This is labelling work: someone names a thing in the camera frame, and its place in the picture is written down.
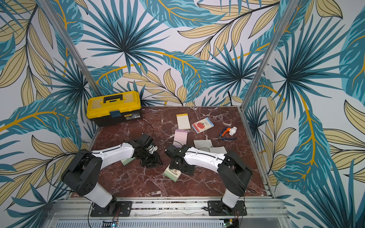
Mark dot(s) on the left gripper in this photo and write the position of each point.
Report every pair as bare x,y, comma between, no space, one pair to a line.
155,161

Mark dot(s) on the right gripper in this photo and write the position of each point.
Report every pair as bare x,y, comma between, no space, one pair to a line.
180,164

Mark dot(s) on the green red lucky memo pad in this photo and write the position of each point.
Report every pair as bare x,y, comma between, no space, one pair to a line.
172,174

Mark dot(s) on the purple flower lucky day pad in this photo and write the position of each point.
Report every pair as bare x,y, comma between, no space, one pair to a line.
180,138

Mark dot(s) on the green house lucky day pad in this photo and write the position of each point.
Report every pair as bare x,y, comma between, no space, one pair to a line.
125,162

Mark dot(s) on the torn white page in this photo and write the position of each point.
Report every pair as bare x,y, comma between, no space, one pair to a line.
218,150

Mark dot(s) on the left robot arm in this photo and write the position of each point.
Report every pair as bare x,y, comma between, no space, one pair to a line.
82,174

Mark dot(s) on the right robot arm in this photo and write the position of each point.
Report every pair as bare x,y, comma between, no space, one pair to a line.
234,173

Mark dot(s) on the blue lined memo pad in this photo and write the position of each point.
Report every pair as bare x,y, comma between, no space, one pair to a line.
199,144

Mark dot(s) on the yellow top memo pad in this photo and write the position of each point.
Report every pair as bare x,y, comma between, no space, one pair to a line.
183,122

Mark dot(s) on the red apple memo pad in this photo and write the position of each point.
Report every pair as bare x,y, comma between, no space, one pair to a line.
202,125

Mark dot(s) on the blue orange pliers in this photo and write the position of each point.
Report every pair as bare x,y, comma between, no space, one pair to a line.
224,136

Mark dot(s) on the yellow black toolbox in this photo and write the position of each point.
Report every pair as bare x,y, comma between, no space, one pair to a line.
113,109

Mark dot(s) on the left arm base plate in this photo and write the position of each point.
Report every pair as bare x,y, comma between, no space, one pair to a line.
113,209

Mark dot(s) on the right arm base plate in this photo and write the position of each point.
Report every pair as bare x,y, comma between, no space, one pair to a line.
217,208

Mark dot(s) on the aluminium front rail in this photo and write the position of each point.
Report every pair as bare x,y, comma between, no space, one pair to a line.
169,212

